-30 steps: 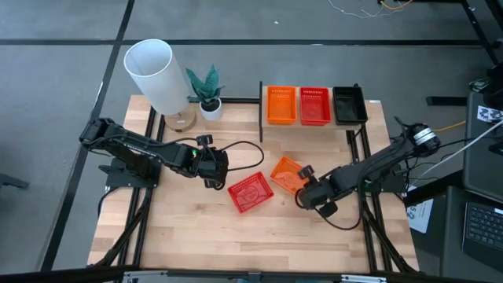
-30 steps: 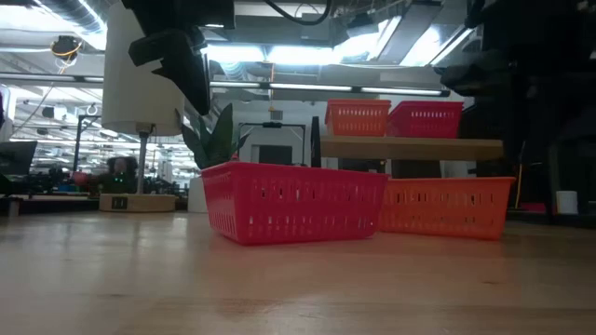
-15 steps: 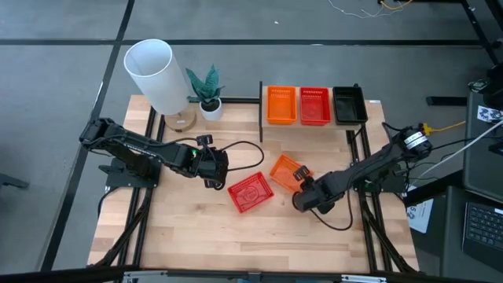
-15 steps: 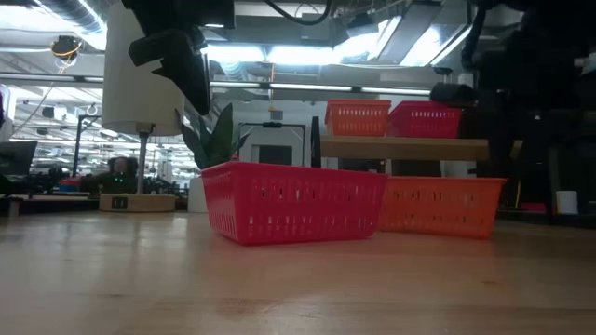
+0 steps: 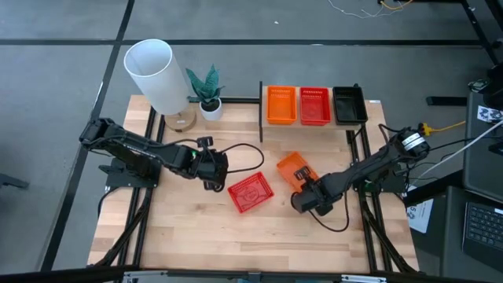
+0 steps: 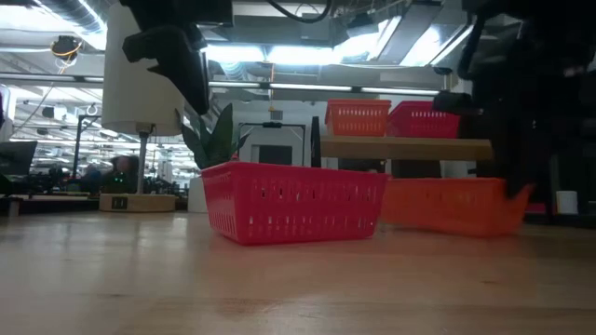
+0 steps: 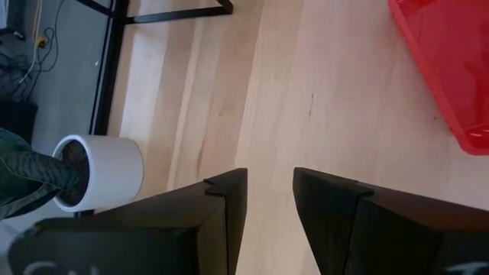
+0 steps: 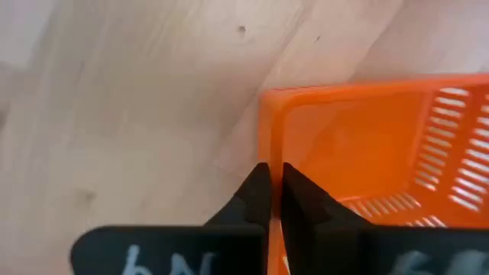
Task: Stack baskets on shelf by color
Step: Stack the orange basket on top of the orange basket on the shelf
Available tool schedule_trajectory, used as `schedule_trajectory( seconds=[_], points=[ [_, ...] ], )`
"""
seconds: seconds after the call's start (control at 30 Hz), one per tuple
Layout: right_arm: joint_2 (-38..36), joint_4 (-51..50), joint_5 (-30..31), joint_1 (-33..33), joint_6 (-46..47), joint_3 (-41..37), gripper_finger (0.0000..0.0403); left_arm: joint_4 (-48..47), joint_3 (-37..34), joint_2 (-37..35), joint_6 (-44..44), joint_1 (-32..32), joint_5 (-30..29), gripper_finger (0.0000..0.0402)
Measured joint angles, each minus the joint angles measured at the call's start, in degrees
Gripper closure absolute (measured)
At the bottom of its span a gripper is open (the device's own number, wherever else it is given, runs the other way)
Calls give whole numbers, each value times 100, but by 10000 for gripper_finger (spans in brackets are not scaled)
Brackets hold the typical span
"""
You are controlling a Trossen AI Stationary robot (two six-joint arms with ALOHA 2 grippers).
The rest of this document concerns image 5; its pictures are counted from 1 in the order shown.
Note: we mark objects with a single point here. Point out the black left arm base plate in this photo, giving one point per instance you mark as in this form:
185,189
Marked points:
118,178

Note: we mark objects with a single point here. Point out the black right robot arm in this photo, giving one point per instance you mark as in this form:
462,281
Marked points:
373,165

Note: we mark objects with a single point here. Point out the long black frame beam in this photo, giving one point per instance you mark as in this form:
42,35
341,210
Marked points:
59,275

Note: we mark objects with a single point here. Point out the red plastic basket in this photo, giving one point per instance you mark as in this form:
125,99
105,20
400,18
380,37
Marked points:
250,192
314,107

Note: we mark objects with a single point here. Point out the black furniture foot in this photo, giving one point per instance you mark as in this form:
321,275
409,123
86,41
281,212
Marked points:
13,181

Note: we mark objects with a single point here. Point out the black diagonal frame strut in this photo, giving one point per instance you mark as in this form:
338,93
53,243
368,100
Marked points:
125,232

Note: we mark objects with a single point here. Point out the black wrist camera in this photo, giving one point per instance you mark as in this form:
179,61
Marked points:
204,142
325,210

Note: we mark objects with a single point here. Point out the black laptop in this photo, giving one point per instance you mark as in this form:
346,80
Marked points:
485,228

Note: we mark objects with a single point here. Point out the white paper sheet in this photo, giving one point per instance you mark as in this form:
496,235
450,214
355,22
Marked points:
420,216

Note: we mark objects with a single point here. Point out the black aluminium frame rail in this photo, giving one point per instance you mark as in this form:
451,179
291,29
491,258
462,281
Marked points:
141,236
383,251
127,236
367,243

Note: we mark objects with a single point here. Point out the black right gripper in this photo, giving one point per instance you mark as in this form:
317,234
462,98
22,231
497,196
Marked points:
312,196

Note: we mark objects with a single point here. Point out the black plastic basket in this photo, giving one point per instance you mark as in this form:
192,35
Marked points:
349,106

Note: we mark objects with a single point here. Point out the black and white patterned card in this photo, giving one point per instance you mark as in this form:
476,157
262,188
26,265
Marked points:
489,114

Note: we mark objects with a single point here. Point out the white lamp with wooden base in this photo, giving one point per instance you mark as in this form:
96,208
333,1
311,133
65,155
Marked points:
157,78

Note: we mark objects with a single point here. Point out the black table leg frame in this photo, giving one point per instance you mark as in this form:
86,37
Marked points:
480,33

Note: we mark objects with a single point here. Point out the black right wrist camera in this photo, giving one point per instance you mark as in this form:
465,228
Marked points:
325,210

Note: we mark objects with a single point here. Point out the black floor bar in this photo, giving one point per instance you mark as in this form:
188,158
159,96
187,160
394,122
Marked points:
446,100

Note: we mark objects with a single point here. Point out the short black frame rail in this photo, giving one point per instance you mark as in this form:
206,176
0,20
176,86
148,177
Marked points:
239,100

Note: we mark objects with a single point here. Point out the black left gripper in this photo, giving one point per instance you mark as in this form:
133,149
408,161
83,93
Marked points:
210,167

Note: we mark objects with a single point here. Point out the orange plastic basket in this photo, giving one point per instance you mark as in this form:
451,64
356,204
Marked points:
290,163
281,106

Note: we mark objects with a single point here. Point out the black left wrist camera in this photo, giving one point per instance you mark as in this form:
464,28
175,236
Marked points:
204,142

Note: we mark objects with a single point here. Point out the green plant in white pot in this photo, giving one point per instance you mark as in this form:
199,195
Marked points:
212,112

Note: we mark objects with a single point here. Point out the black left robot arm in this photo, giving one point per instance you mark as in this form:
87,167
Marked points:
137,149

